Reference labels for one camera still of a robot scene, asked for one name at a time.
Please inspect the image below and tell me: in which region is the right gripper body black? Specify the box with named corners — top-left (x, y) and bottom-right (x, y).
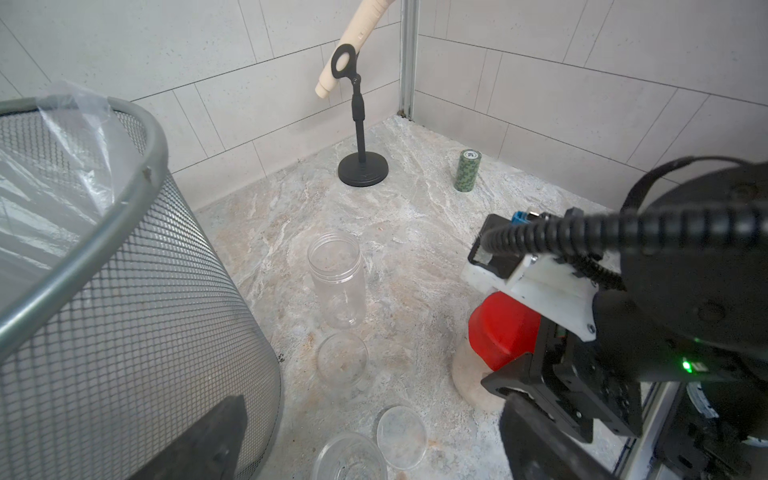
top-left (481, 291), bottom-right (767, 443)

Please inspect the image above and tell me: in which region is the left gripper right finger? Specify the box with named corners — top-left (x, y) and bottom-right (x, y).
top-left (499, 393), bottom-right (616, 480)

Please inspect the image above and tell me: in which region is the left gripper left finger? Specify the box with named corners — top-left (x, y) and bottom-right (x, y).
top-left (132, 395), bottom-right (248, 480)

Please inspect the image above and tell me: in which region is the red lidded rice jar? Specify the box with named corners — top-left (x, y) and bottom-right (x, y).
top-left (451, 292), bottom-right (541, 413)

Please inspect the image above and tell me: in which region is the clear jar lid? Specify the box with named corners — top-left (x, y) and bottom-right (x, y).
top-left (316, 332), bottom-right (369, 387)
top-left (376, 406), bottom-right (428, 471)

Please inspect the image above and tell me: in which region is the grey mesh waste bin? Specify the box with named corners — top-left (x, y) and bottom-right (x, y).
top-left (1, 98), bottom-right (282, 479)

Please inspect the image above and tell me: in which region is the clear rice jar with lid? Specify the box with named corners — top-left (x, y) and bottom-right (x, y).
top-left (307, 231), bottom-right (366, 329)

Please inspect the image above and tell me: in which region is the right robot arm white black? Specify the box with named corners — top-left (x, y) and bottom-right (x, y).
top-left (475, 157), bottom-right (767, 443)

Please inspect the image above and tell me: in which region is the black stand with round base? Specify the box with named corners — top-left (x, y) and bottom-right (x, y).
top-left (331, 44), bottom-right (389, 188)

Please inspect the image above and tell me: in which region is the clear plastic bin liner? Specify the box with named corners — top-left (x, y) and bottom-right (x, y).
top-left (1, 81), bottom-right (146, 306)

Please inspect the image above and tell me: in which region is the aluminium rail frame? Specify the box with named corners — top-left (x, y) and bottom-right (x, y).
top-left (613, 382), bottom-right (680, 479)

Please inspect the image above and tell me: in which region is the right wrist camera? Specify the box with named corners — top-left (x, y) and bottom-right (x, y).
top-left (461, 240), bottom-right (598, 342)

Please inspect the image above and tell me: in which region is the beige handle on stand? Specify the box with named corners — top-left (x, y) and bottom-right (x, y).
top-left (315, 0), bottom-right (393, 99)

